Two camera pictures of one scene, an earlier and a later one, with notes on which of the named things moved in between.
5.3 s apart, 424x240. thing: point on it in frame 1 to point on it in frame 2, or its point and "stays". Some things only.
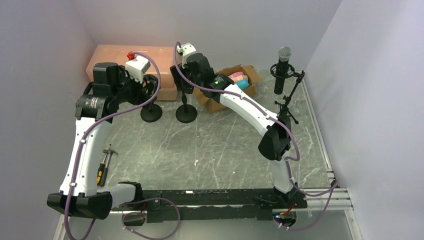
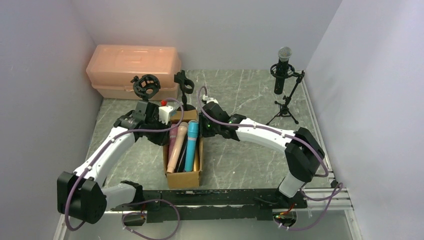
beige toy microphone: [239, 77] to [177, 147]
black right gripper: [178, 77] to [204, 122]
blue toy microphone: [243, 83] to [191, 149]
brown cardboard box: [211, 105] to [191, 180]
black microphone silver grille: [284, 54] stays
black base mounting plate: [209, 205] stays
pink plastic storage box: [164, 56] stays
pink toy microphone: [235, 74] to [173, 137]
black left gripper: [145, 85] to [143, 106]
